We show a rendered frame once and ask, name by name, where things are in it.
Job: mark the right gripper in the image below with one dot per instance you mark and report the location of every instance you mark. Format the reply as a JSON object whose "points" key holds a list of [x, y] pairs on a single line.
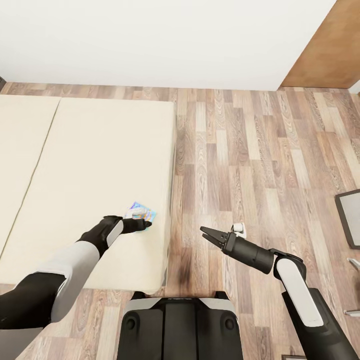
{"points": [[232, 245]]}

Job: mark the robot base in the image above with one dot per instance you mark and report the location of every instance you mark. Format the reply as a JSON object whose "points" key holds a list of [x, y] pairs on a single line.
{"points": [[180, 328]]}

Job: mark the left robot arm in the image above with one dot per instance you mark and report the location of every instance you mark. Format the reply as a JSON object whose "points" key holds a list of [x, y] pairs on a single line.
{"points": [[47, 294]]}

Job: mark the board game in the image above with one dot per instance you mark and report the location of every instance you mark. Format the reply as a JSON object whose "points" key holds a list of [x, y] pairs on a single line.
{"points": [[147, 217]]}

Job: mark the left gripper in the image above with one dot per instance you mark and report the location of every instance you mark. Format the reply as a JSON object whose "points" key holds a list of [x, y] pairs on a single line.
{"points": [[137, 225]]}

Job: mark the bed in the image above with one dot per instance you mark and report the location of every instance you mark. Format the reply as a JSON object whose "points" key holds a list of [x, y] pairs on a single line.
{"points": [[67, 162]]}

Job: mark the sliding door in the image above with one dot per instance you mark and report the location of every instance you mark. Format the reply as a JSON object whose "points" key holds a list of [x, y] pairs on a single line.
{"points": [[332, 57]]}

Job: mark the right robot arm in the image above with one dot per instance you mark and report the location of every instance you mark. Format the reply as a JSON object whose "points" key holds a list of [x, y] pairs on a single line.
{"points": [[320, 335]]}

